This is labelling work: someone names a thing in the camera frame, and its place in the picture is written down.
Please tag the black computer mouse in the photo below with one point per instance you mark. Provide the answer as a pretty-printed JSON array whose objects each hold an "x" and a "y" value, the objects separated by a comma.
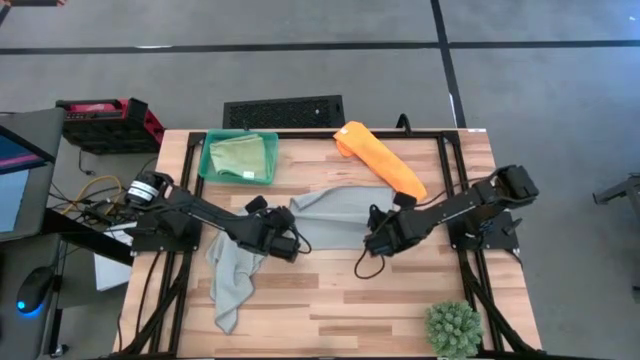
[{"x": 35, "y": 290}]

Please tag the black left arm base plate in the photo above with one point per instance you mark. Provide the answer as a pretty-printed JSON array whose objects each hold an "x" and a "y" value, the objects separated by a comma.
[{"x": 150, "y": 242}]

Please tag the white paper sheet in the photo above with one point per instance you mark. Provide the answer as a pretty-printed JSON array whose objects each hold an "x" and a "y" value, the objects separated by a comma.
[{"x": 112, "y": 270}]

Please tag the black perforated computer case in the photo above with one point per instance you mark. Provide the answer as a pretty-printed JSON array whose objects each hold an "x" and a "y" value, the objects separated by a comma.
[{"x": 285, "y": 112}]

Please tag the gray microfiber towel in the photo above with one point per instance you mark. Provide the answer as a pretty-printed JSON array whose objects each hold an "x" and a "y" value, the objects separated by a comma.
[
  {"x": 230, "y": 285},
  {"x": 335, "y": 215}
]

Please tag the black aluminium table frame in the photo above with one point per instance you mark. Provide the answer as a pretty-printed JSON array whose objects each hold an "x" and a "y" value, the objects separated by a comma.
[{"x": 310, "y": 135}]

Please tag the desk monitor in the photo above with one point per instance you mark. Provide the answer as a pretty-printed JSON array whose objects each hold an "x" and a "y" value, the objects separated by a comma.
[{"x": 20, "y": 185}]

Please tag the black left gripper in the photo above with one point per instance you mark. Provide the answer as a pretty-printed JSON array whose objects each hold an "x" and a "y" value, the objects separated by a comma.
[{"x": 265, "y": 227}]

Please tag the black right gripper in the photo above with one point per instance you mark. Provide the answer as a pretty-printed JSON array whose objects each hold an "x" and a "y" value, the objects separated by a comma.
[{"x": 400, "y": 227}]

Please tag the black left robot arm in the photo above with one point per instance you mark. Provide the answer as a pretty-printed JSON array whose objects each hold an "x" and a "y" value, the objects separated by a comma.
[{"x": 200, "y": 207}]

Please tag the green plastic bin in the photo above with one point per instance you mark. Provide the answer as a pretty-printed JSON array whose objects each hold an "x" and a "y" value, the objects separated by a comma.
[{"x": 204, "y": 170}]

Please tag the orange microfiber towel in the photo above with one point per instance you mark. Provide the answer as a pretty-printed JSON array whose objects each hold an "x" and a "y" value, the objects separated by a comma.
[{"x": 380, "y": 160}]

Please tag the green microfiber towel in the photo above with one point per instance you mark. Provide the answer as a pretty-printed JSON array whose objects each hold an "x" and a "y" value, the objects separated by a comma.
[{"x": 237, "y": 155}]

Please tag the black side desk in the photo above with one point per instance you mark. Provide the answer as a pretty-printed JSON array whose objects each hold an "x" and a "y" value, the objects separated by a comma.
[{"x": 90, "y": 240}]

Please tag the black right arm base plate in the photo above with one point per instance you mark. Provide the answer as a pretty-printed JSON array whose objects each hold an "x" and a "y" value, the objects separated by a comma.
[{"x": 495, "y": 240}]

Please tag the dark gray stand foot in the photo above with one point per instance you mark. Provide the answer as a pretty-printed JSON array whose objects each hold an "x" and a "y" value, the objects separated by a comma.
[{"x": 617, "y": 190}]

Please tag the green artificial plant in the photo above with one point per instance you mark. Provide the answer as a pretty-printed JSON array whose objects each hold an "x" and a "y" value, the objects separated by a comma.
[{"x": 454, "y": 330}]

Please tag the red black toolbox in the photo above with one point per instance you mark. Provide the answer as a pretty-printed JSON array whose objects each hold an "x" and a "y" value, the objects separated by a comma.
[{"x": 110, "y": 127}]

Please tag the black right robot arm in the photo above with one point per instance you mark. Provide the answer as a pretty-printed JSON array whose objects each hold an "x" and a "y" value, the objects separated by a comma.
[{"x": 460, "y": 205}]

